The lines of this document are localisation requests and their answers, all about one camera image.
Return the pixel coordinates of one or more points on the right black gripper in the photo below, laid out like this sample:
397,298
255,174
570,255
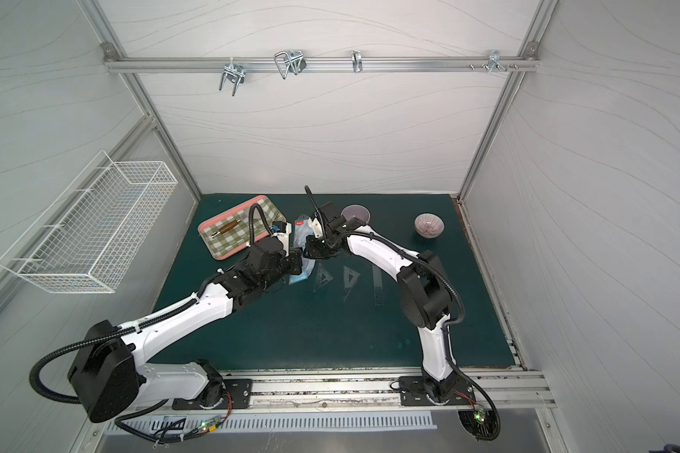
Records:
317,245

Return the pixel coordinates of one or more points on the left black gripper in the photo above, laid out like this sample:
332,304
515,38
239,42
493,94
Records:
293,262

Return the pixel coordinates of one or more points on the clear triangle ruler small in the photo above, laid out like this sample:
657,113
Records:
350,279

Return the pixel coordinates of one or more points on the clear triangle ruler large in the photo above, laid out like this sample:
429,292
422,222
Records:
322,277

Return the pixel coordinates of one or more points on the clear straight ruler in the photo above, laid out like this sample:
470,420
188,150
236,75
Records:
377,278

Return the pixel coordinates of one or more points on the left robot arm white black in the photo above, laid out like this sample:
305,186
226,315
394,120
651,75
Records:
113,372

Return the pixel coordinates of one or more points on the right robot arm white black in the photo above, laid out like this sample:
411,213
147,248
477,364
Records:
426,293

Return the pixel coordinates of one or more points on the pink bowl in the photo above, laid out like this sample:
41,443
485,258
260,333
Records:
357,213

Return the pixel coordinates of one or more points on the green checkered cloth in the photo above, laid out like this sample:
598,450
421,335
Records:
232,226

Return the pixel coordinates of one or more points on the pink tray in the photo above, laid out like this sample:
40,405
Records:
232,225

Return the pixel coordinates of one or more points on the striped ceramic bowl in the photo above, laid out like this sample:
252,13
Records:
429,226

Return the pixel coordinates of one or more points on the white vent strip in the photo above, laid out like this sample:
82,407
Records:
364,421

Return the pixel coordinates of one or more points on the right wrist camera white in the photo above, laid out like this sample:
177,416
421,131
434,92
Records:
317,228

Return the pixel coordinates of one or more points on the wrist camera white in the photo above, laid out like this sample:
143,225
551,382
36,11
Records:
317,228
282,231

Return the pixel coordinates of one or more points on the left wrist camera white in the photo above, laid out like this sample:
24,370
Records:
282,231

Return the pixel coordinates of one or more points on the wooden handled spatula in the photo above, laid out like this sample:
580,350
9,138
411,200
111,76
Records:
226,228

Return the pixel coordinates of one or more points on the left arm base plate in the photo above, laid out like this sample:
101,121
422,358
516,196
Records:
231,393

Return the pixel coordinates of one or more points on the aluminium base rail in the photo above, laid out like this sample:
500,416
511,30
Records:
367,389

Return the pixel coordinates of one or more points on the metal bracket clip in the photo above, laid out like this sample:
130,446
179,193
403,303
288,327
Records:
356,61

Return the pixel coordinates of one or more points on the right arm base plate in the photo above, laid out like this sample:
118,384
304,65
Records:
416,391

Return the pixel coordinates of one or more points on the white wire basket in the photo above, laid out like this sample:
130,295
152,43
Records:
85,241

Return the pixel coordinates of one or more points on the metal bracket right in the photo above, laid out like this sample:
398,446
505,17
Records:
494,64

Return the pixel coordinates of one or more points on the aluminium top rail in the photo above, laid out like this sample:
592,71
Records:
315,65

